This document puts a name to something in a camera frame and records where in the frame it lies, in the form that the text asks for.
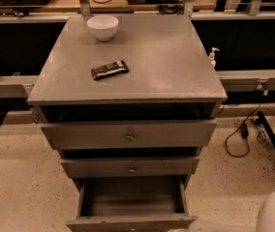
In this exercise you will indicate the grey bottom drawer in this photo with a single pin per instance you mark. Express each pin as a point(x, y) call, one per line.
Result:
point(131, 204)

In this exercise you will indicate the grey drawer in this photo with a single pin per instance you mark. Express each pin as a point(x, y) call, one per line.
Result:
point(131, 204)
point(129, 167)
point(137, 134)

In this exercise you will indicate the grey wooden drawer cabinet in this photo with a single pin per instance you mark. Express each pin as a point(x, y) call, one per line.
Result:
point(170, 79)

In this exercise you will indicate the grey top drawer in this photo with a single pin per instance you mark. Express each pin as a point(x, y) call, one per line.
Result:
point(137, 134)

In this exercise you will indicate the grey middle drawer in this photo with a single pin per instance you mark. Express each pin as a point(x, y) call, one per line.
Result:
point(129, 167)

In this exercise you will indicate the black snack bar wrapper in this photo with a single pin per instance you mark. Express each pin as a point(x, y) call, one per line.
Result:
point(109, 70)

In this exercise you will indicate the white ceramic bowl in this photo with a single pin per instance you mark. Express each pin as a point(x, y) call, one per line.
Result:
point(103, 27)

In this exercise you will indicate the white pump dispenser bottle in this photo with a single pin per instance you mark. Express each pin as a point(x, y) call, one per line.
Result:
point(212, 56)

